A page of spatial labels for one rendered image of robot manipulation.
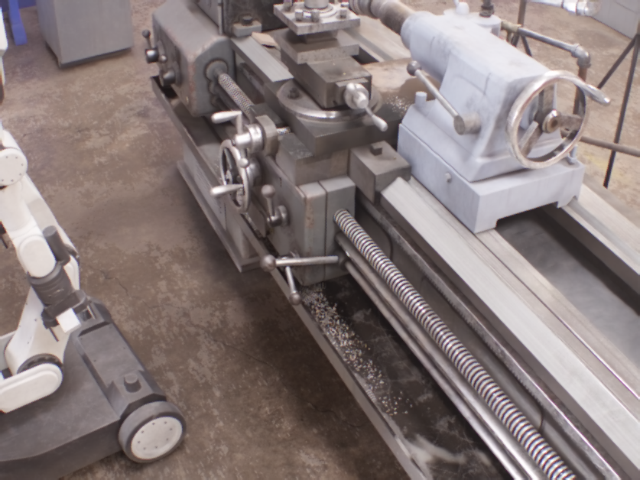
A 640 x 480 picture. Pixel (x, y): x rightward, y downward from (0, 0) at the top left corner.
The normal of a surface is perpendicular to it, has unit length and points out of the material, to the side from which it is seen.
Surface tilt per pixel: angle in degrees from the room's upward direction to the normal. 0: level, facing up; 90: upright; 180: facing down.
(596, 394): 36
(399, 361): 0
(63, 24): 90
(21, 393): 90
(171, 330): 0
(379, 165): 0
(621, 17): 90
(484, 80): 82
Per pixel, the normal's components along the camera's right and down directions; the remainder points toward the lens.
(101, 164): 0.03, -0.80
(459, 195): -0.90, 0.25
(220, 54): 0.44, 0.55
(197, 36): -0.45, -0.55
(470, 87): -0.86, 0.04
